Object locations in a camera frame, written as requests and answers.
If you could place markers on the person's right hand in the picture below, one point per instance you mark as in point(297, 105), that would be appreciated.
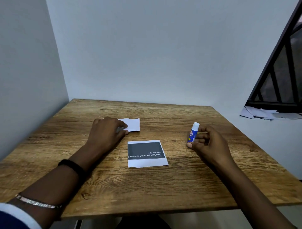
point(212, 147)

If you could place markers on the person's left hand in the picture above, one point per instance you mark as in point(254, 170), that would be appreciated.
point(103, 134)

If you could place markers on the person's left thumb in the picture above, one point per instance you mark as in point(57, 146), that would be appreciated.
point(123, 132)

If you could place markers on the person's right thumb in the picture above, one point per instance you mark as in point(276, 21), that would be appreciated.
point(192, 145)

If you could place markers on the torn white paper piece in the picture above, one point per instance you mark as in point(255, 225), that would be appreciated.
point(133, 124)

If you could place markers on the blue and white glue stick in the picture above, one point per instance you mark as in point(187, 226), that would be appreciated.
point(194, 132)

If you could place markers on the person's left forearm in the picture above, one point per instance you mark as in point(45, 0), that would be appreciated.
point(59, 186)

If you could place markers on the person's right forearm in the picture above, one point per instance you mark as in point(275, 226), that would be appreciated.
point(250, 195)

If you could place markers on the grey printed paper card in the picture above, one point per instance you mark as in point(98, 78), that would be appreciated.
point(147, 153)

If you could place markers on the black wristband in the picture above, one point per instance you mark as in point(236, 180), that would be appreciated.
point(75, 167)

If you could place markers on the pile of paper scraps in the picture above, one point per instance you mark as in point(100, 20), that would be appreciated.
point(262, 113)

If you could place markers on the person's dark trouser leg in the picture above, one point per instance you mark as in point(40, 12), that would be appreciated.
point(144, 223)

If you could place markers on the white and blue sleeve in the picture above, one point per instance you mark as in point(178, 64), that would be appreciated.
point(14, 217)

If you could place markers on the black window frame with grille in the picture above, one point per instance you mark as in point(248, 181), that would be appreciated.
point(286, 59)

